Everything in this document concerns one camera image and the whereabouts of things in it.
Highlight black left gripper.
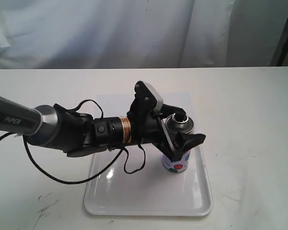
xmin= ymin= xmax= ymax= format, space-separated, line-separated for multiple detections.
xmin=127 ymin=81 xmax=206 ymax=161

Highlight spray paint can coloured dots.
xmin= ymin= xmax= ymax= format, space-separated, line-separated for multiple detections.
xmin=162 ymin=111 xmax=195 ymax=174

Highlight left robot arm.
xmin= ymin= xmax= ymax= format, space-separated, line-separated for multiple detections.
xmin=0 ymin=81 xmax=205 ymax=161

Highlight white paper sheet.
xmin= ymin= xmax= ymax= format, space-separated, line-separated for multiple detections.
xmin=85 ymin=92 xmax=202 ymax=147

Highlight white plastic tray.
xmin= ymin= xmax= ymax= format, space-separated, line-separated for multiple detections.
xmin=84 ymin=144 xmax=213 ymax=217

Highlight white backdrop curtain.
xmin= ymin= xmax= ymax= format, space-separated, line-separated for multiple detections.
xmin=0 ymin=0 xmax=288 ymax=69

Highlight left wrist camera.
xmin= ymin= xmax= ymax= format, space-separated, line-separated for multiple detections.
xmin=144 ymin=82 xmax=164 ymax=115

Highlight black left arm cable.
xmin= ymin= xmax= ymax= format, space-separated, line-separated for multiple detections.
xmin=0 ymin=99 xmax=147 ymax=185

